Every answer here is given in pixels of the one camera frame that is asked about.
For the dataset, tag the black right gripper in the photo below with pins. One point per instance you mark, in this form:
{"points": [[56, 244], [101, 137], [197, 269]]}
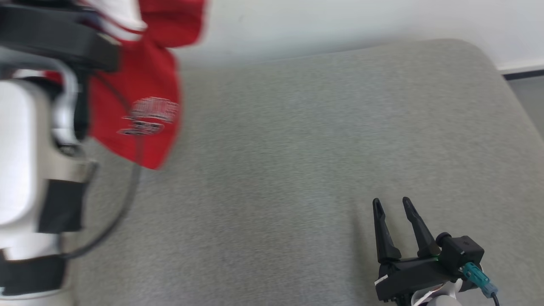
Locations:
{"points": [[408, 276]]}

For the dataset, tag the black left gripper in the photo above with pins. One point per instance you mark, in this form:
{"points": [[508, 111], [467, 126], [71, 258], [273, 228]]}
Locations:
{"points": [[51, 38]]}

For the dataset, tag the red shorts with white waistband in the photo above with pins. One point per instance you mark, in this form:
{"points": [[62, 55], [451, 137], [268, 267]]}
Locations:
{"points": [[148, 76]]}

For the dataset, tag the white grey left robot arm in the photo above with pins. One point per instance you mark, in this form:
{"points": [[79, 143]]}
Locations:
{"points": [[17, 148]]}

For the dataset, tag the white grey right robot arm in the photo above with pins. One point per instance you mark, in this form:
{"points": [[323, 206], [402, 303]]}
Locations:
{"points": [[442, 299]]}

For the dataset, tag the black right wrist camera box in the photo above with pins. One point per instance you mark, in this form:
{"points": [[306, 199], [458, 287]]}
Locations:
{"points": [[461, 253]]}

